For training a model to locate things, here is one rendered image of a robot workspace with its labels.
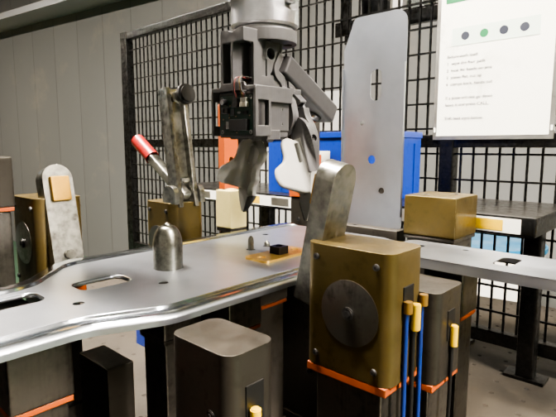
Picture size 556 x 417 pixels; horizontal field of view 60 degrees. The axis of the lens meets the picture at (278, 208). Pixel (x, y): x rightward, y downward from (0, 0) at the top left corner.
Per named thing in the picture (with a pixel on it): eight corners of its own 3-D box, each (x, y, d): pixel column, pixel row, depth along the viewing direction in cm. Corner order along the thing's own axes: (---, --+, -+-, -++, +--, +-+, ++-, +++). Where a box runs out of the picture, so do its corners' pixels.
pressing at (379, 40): (399, 229, 76) (406, 6, 72) (339, 222, 84) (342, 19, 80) (400, 229, 77) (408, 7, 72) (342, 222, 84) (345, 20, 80)
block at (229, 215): (232, 416, 77) (230, 189, 73) (218, 408, 80) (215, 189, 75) (248, 407, 80) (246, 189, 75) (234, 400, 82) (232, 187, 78)
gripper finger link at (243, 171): (201, 203, 59) (220, 134, 56) (237, 199, 64) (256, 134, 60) (217, 216, 58) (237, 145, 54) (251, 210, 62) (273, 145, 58)
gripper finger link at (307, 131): (289, 181, 55) (266, 112, 56) (299, 180, 56) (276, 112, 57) (318, 166, 52) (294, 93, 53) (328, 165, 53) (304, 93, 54)
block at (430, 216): (445, 438, 71) (456, 198, 67) (396, 418, 77) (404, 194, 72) (466, 416, 77) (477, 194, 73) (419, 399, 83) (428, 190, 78)
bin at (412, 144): (373, 202, 88) (375, 130, 86) (265, 190, 110) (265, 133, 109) (422, 196, 99) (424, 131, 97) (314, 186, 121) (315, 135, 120)
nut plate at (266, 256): (266, 264, 54) (266, 253, 54) (242, 258, 57) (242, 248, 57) (313, 251, 60) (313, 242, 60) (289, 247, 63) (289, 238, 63)
